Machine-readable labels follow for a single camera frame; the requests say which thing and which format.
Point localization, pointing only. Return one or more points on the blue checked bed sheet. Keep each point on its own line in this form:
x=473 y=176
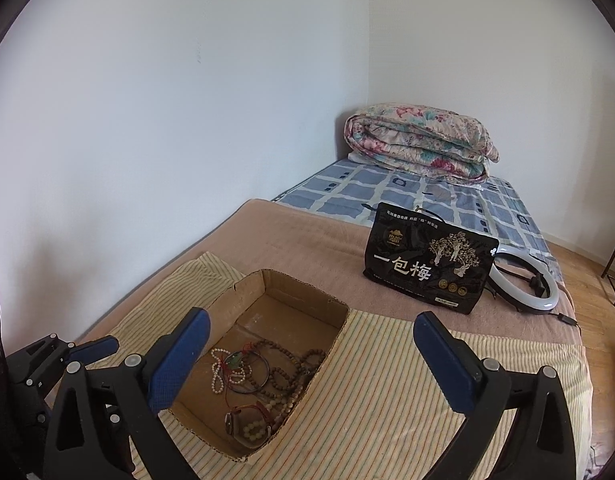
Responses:
x=387 y=195

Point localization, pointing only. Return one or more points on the black snack bag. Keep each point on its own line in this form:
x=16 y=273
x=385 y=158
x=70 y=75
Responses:
x=427 y=260

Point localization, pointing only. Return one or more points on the cardboard box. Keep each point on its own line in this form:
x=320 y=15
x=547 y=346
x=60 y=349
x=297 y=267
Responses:
x=287 y=310

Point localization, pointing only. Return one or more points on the blue bangle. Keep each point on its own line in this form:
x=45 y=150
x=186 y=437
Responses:
x=266 y=367

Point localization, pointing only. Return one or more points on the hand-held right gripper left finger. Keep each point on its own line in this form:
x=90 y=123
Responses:
x=177 y=360

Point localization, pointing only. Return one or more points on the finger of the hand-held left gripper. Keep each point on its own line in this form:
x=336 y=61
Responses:
x=37 y=355
x=95 y=349

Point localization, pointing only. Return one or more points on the folded floral quilt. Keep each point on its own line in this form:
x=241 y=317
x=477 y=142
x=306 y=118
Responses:
x=417 y=135

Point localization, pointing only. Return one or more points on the white small bead strand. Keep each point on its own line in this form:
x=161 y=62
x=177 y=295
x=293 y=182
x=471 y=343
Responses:
x=216 y=375

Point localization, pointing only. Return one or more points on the brown blanket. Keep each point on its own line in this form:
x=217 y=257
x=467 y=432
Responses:
x=287 y=240

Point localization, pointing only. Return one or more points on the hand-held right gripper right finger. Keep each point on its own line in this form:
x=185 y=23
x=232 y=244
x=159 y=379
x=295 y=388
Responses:
x=440 y=360

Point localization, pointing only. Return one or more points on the striped cloth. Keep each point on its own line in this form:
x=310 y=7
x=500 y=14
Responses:
x=387 y=385

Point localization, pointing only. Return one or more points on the black metal clothes rack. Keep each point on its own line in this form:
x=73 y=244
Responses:
x=610 y=258

